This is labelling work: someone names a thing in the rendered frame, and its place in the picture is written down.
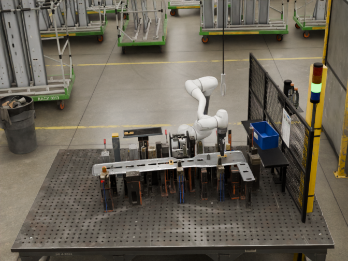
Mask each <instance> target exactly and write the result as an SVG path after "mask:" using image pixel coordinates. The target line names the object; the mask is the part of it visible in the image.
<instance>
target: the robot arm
mask: <svg viewBox="0 0 348 261"><path fill-rule="evenodd" d="M217 86H218V81H217V79H216V78H215V77H211V76H207V77H202V78H199V79H196V80H188V81H186V82H185V89H186V90H187V92H188V93H189V94H190V95H191V96H192V97H194V98H195V99H197V100H198V101H199V106H198V111H197V120H196V121H195V123H194V124H193V126H192V127H190V126H189V125H186V124H183V125H180V126H179V127H178V130H177V134H184V133H185V136H186V131H188V133H189V136H195V140H201V139H204V138H206V137H208V136H210V135H211V134H212V131H213V129H214V128H217V132H218V136H219V138H220V155H221V156H224V150H225V142H224V140H225V137H226V133H227V124H228V114H227V112H226V111H225V110H218V112H217V113H216V115H215V116H213V117H210V116H208V108H209V100H210V95H211V94H212V92H213V90H214V89H215V88H216V87H217ZM172 149H174V150H176V149H178V141H177V146H174V147H172Z"/></svg>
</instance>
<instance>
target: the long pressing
mask: <svg viewBox="0 0 348 261"><path fill-rule="evenodd" d="M208 154H209V155H210V160H207V155H208ZM224 154H226V155H227V157H226V158H225V157H223V158H222V164H223V166H227V165H236V164H237V163H246V162H247V161H246V159H245V157H244V155H243V153H242V152H241V151H239V150H237V151H226V152H224ZM218 155H220V152H214V153H203V154H197V155H196V156H195V157H193V158H184V159H176V158H173V157H165V158H154V159H142V160H136V161H124V162H113V163H102V164H95V165H93V167H92V175H93V176H100V172H101V171H102V167H103V166H106V168H111V166H113V167H114V168H111V169H107V170H108V171H109V175H116V174H122V173H126V172H127V171H137V170H139V171H140V172H144V171H156V170H166V169H176V168H177V163H174V164H173V165H170V164H161V165H158V163H167V162H169V160H173V162H177V160H181V161H184V162H183V163H182V166H183V168H189V167H199V168H205V167H216V165H217V162H218ZM200 159H203V161H198V160H200ZM190 160H193V162H188V161H190ZM149 164H156V165H149ZM137 165H145V166H137ZM126 166H133V167H127V168H126ZM115 167H122V168H116V169H115Z"/></svg>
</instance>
